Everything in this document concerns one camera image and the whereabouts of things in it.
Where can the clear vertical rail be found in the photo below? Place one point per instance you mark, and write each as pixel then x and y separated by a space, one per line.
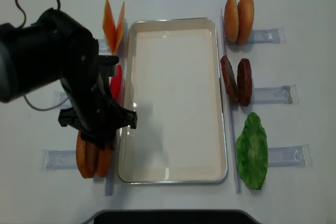
pixel 230 115
pixel 122 53

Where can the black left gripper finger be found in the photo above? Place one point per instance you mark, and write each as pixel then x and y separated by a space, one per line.
pixel 110 145
pixel 101 146

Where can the clear right vertical rail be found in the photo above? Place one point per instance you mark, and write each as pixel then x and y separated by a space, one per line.
pixel 230 115

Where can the white metal tray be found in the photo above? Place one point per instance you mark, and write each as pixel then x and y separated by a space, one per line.
pixel 172 82

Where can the clear holder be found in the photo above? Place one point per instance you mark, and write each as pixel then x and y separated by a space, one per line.
pixel 277 95
pixel 57 160
pixel 103 46
pixel 60 98
pixel 294 156
pixel 264 36

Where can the green lettuce leaf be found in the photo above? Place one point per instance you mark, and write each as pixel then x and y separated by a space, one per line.
pixel 252 153

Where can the right orange cheese slice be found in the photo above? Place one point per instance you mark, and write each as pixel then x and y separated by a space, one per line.
pixel 119 29

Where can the left brown meat patty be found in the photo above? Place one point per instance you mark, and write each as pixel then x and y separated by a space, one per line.
pixel 229 79

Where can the clear holder lower right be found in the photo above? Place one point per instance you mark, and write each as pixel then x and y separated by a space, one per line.
pixel 294 156

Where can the left top bun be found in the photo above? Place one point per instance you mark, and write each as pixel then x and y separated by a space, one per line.
pixel 231 21

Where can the right red tomato slice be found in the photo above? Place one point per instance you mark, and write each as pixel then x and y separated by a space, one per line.
pixel 116 82

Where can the clear holder middle left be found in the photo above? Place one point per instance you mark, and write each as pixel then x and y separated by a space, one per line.
pixel 60 98

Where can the clear holder middle right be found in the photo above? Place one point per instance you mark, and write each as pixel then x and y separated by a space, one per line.
pixel 277 95

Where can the clear holder upper left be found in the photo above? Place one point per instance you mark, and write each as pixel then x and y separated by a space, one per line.
pixel 103 46

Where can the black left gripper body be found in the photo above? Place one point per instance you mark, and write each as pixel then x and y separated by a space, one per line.
pixel 95 113

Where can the orange cheese slice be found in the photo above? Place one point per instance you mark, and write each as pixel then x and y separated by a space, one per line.
pixel 109 27
pixel 119 29

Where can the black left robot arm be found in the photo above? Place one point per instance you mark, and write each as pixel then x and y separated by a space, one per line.
pixel 57 47

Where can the right top bun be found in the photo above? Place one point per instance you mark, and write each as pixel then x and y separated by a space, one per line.
pixel 246 19

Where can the clear left vertical rail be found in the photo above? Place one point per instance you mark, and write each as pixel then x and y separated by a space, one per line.
pixel 122 53

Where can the clear holder lower left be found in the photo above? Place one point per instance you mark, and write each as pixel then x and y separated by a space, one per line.
pixel 57 160

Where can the right brown meat patty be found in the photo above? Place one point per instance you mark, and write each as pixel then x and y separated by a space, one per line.
pixel 244 82

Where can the clear holder upper right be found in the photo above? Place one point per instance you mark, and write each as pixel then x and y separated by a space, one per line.
pixel 264 36

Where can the left orange cheese slice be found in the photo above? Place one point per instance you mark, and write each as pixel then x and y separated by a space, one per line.
pixel 109 27

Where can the brown meat patty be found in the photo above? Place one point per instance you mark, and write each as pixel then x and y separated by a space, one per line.
pixel 244 82
pixel 229 79

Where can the bun slice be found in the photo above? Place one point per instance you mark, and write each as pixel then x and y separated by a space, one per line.
pixel 86 157
pixel 103 162

